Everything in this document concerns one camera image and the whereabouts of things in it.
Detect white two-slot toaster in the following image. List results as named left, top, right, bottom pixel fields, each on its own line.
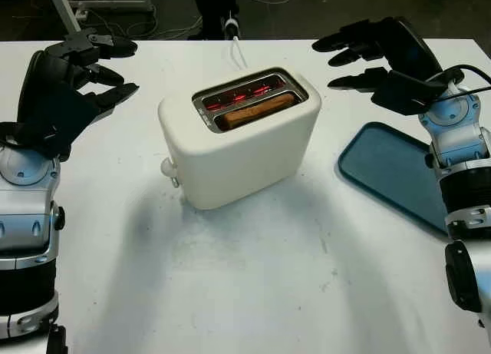
left=157, top=66, right=322, bottom=211

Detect white floor cables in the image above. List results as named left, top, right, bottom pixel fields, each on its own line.
left=86, top=0, right=204, bottom=41

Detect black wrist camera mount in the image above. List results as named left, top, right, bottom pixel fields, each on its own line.
left=15, top=91, right=101, bottom=161
left=371, top=70, right=448, bottom=117

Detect blue plastic tray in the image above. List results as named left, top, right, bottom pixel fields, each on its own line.
left=338, top=121, right=452, bottom=236

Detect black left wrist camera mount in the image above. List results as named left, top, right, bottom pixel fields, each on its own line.
left=15, top=91, right=101, bottom=161

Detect white toaster power cord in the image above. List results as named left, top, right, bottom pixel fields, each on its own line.
left=224, top=11, right=249, bottom=70

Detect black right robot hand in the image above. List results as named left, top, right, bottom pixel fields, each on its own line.
left=312, top=16, right=443, bottom=91

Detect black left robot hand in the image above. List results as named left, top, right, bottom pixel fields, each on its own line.
left=15, top=30, right=140, bottom=119

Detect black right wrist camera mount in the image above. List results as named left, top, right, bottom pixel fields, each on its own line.
left=371, top=70, right=448, bottom=117

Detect grey metal frame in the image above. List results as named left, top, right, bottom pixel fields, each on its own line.
left=45, top=0, right=154, bottom=35

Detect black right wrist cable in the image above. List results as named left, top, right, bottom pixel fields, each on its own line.
left=421, top=64, right=491, bottom=101

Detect brown toast slice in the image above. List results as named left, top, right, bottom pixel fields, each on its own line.
left=221, top=93, right=297, bottom=131

